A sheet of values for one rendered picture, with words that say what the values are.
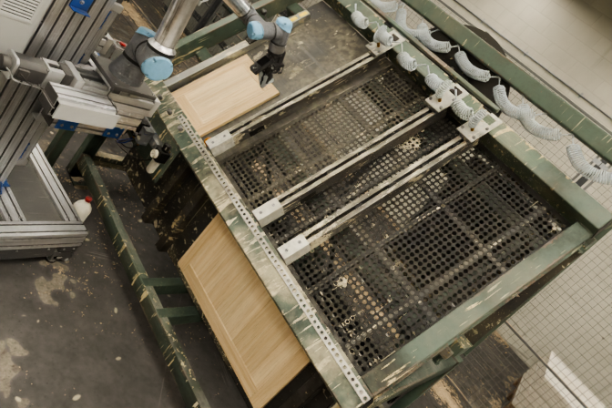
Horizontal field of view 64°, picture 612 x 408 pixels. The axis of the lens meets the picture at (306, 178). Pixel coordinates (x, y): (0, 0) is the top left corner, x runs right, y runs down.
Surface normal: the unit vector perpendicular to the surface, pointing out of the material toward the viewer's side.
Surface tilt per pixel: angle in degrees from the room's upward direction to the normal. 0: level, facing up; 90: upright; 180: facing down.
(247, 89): 55
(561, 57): 90
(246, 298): 90
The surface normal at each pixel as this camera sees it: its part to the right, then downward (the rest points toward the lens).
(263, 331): -0.57, -0.15
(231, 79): -0.11, -0.54
